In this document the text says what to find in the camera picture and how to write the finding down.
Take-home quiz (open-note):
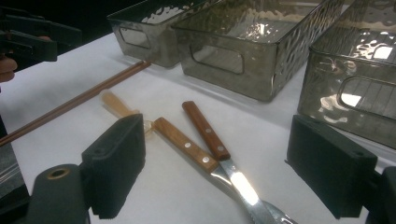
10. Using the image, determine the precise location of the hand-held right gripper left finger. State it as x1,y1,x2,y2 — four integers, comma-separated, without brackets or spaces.
80,113,147,220

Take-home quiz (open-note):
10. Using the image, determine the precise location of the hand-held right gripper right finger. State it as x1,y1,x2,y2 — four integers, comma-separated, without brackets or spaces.
285,114,379,220

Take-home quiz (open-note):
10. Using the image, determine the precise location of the smoky clear plastic bin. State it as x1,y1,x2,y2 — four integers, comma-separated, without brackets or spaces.
106,0,219,69
297,0,396,150
172,0,345,103

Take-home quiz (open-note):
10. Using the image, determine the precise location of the brown wooden chopstick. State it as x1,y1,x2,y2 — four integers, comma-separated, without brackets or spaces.
0,61,152,147
0,60,148,143

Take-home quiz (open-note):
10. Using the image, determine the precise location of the fork with light wooden handle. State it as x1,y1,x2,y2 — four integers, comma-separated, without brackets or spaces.
153,117,300,224

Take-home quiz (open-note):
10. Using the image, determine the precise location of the knife with dark wooden handle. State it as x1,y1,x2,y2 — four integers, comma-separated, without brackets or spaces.
181,100,279,224

